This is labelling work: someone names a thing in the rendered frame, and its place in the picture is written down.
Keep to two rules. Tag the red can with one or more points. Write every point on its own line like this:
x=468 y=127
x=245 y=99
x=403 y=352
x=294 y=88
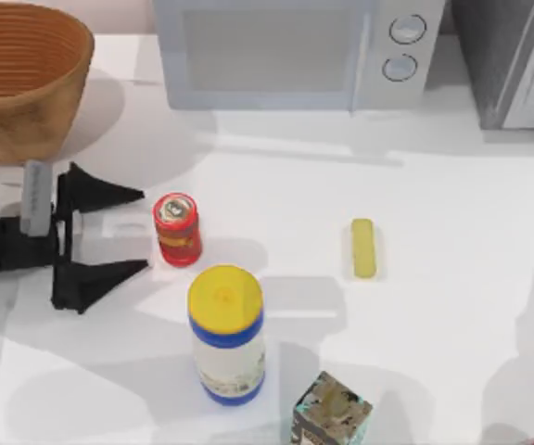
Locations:
x=177 y=232

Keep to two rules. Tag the brown woven basket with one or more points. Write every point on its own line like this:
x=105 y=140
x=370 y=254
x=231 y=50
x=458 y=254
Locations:
x=26 y=111

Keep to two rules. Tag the white bottle with yellow lid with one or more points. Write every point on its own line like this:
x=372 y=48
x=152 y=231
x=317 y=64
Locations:
x=227 y=334

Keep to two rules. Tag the microwave oven door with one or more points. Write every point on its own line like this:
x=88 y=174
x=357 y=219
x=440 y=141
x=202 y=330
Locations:
x=267 y=51

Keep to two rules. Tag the flat yellow bar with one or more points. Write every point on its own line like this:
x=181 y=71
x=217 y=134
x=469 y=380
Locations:
x=364 y=249

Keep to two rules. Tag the teal patterned carton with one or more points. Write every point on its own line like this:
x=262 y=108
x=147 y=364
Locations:
x=332 y=415

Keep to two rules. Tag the round microwave knob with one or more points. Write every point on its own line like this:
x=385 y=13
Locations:
x=400 y=67
x=408 y=28

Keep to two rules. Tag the pale microwave oven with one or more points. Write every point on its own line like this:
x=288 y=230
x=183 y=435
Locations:
x=434 y=55

